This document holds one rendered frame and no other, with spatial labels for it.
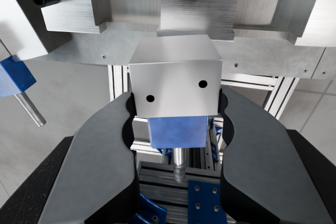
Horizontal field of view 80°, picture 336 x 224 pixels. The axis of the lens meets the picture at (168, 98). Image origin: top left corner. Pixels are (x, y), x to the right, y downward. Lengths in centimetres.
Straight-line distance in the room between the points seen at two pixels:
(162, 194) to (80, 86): 100
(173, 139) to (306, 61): 21
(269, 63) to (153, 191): 40
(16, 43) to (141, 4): 15
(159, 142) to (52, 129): 161
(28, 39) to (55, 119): 142
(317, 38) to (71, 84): 133
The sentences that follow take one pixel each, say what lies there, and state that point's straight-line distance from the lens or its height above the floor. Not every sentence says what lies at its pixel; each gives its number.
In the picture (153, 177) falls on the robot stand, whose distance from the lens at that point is 57.
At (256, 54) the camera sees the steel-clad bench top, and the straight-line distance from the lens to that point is 28.
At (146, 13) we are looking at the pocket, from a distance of 20.
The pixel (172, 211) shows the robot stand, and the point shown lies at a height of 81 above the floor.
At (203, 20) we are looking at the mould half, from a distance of 17.
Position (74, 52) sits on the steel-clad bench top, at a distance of 31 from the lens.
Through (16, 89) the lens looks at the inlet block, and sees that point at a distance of 29.
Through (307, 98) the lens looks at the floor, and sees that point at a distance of 143.
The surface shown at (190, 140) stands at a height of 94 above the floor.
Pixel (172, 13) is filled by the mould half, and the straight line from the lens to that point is 17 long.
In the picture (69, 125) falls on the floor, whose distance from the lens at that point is 164.
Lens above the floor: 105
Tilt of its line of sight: 57 degrees down
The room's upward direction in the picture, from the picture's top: 171 degrees counter-clockwise
